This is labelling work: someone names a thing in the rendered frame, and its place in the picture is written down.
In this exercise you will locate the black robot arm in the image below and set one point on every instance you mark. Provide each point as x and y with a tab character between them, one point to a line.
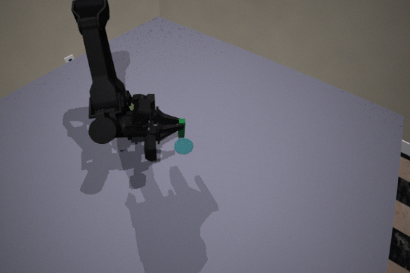
105	97

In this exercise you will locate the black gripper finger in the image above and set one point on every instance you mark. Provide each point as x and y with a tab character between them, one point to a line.
164	131
166	119

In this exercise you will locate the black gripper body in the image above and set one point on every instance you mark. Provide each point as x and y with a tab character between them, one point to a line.
150	136

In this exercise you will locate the teal flat circle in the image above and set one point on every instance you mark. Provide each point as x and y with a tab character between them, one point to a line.
183	146

